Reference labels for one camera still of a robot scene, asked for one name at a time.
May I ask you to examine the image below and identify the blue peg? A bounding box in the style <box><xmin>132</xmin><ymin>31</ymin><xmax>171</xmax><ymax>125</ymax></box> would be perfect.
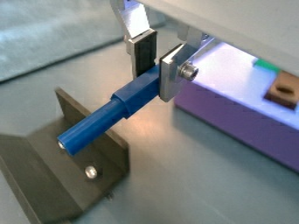
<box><xmin>58</xmin><ymin>66</ymin><xmax>159</xmax><ymax>156</ymax></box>

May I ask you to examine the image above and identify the brown block with hole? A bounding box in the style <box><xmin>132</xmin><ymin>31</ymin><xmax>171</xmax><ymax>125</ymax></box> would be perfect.
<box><xmin>265</xmin><ymin>71</ymin><xmax>299</xmax><ymax>110</ymax></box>

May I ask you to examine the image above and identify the purple base block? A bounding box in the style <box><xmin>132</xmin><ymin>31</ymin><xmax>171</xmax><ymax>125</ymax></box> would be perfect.
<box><xmin>174</xmin><ymin>43</ymin><xmax>299</xmax><ymax>172</ymax></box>

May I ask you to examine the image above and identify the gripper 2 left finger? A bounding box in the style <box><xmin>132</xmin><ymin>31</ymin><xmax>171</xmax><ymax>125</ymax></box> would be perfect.
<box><xmin>110</xmin><ymin>0</ymin><xmax>158</xmax><ymax>78</ymax></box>

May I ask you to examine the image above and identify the green block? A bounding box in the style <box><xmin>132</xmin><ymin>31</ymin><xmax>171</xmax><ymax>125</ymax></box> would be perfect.
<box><xmin>254</xmin><ymin>59</ymin><xmax>281</xmax><ymax>73</ymax></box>

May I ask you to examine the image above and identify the black angle fixture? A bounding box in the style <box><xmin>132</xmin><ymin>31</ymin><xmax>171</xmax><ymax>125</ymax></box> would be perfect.
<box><xmin>0</xmin><ymin>88</ymin><xmax>130</xmax><ymax>224</ymax></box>

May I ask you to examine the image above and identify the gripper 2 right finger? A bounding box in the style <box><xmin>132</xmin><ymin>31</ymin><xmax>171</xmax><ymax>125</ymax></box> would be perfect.
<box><xmin>159</xmin><ymin>27</ymin><xmax>215</xmax><ymax>102</ymax></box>

